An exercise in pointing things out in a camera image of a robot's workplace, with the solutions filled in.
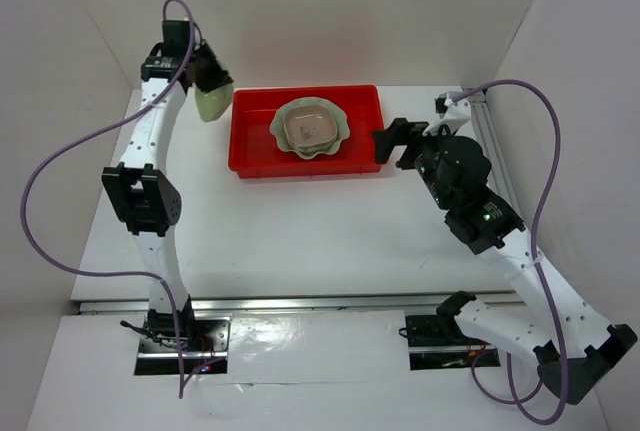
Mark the green square plate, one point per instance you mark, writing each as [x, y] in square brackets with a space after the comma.
[212, 105]

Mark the front aluminium rail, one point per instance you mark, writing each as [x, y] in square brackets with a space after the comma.
[299, 304]

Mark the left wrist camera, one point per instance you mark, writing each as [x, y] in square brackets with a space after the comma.
[176, 33]

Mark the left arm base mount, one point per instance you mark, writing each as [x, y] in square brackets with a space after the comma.
[204, 354]

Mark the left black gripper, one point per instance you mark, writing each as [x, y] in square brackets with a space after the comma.
[219, 77]

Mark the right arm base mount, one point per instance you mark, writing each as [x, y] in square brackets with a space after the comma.
[429, 348]

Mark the green scalloped bowl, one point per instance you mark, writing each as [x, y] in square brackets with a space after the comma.
[276, 127]

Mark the red plastic bin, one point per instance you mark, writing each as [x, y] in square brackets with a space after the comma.
[253, 150]

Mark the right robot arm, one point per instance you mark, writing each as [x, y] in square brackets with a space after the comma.
[571, 345]

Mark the aluminium rail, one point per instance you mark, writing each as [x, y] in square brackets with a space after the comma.
[299, 304]
[485, 133]

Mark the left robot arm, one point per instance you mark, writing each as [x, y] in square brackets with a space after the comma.
[140, 193]

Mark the right aluminium rail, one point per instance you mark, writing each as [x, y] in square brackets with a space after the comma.
[485, 133]

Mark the pink square plate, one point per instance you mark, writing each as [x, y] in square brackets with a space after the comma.
[310, 128]

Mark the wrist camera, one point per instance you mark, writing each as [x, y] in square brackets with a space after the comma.
[176, 33]
[452, 115]

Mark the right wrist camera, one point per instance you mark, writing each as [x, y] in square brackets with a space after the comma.
[452, 115]

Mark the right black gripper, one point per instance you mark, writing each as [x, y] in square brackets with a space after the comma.
[399, 132]

